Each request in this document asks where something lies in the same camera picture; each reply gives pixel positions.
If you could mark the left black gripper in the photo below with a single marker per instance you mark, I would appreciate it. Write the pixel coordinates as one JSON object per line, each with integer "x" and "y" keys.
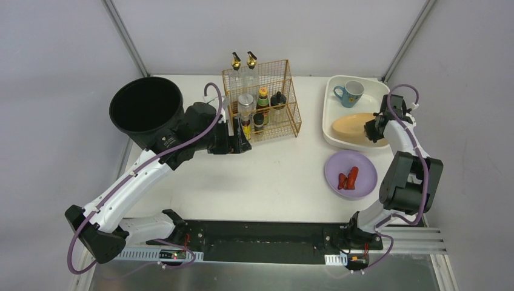
{"x": 231, "y": 139}

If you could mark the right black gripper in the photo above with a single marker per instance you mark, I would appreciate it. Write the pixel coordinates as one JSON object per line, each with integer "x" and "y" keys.
{"x": 372, "y": 131}

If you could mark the small yellow label bottle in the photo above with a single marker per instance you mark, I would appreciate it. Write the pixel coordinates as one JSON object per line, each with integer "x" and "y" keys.
{"x": 246, "y": 128}

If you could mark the yellow plate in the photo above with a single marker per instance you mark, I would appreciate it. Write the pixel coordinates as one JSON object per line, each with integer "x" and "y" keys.
{"x": 350, "y": 129}

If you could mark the small black cap jar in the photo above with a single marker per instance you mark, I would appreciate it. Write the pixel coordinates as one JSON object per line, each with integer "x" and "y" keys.
{"x": 258, "y": 123}

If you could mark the yellow cap green bottle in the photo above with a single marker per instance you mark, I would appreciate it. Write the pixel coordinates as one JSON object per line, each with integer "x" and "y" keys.
{"x": 263, "y": 104}

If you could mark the silver lid spice jar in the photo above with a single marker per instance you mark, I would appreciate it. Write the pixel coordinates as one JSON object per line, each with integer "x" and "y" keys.
{"x": 245, "y": 107}

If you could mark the blue white mug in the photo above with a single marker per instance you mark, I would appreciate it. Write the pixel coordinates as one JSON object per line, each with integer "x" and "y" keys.
{"x": 349, "y": 94}

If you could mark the purple plate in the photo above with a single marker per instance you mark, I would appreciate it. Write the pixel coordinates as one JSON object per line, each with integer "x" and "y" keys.
{"x": 342, "y": 162}

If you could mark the black lid glass jar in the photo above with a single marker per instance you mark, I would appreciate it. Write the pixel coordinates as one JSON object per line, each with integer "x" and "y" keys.
{"x": 277, "y": 103}

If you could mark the glass bottle with brown sauce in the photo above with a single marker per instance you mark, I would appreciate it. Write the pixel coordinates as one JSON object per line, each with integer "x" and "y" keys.
{"x": 235, "y": 81}

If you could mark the red sausage pieces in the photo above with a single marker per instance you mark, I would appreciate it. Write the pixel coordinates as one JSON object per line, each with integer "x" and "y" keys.
{"x": 347, "y": 182}

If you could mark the glass oil bottle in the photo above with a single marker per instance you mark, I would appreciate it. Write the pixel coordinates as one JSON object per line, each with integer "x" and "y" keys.
{"x": 251, "y": 78}

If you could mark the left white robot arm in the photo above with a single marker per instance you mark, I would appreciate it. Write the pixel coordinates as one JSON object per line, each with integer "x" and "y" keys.
{"x": 167, "y": 140}

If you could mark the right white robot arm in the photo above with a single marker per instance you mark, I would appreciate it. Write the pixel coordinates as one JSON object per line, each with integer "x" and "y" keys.
{"x": 410, "y": 183}

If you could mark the white rectangular basin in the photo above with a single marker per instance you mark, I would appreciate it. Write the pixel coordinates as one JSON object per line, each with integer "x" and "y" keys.
{"x": 369, "y": 102}

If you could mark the black ribbed trash bin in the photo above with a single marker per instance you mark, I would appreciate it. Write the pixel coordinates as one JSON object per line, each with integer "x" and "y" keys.
{"x": 147, "y": 109}

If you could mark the gold wire rack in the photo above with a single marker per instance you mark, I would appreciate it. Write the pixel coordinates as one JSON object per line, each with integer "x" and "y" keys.
{"x": 276, "y": 76}

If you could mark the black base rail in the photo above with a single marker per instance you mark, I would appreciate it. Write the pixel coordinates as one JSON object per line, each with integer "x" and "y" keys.
{"x": 268, "y": 242}

